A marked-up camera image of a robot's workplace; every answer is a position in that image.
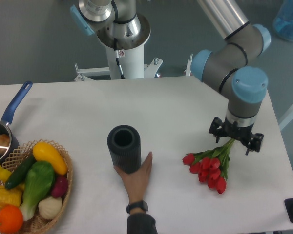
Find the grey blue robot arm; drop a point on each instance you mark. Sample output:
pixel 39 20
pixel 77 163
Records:
pixel 227 71

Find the small yellow pepper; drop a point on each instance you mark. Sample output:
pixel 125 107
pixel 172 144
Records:
pixel 4 174

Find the white garlic bulb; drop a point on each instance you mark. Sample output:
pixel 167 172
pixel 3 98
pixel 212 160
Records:
pixel 50 207

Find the green cucumber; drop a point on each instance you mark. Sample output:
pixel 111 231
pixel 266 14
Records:
pixel 19 174

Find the green lettuce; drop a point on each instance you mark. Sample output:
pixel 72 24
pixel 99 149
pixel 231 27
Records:
pixel 38 182

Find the blue plastic bag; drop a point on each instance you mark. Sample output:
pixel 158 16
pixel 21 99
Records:
pixel 283 22

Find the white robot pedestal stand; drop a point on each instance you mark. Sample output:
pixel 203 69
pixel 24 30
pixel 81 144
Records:
pixel 125 50

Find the orange fruit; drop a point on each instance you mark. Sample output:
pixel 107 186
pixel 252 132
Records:
pixel 11 219

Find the fried food piece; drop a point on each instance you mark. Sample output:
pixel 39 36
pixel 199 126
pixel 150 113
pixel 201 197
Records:
pixel 4 143

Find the red tulip bouquet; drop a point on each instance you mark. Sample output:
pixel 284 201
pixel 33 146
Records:
pixel 211 166

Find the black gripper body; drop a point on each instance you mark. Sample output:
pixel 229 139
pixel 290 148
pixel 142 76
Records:
pixel 232 130

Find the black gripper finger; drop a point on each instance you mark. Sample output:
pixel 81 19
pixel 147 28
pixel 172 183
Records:
pixel 217 129
pixel 252 142

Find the grey sleeved forearm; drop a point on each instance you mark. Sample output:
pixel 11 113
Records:
pixel 141 223

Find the black wrist watch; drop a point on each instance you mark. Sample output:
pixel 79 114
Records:
pixel 139 204

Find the yellow squash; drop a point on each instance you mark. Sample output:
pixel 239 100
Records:
pixel 43 151

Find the dark grey ribbed vase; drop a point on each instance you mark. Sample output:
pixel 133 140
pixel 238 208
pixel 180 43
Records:
pixel 124 145

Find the yellow corn cob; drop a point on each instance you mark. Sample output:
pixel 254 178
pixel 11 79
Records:
pixel 10 197

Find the person's hand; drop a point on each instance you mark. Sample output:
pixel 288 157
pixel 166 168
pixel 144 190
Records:
pixel 137 182

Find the blue handled saucepan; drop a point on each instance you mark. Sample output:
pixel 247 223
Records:
pixel 7 118

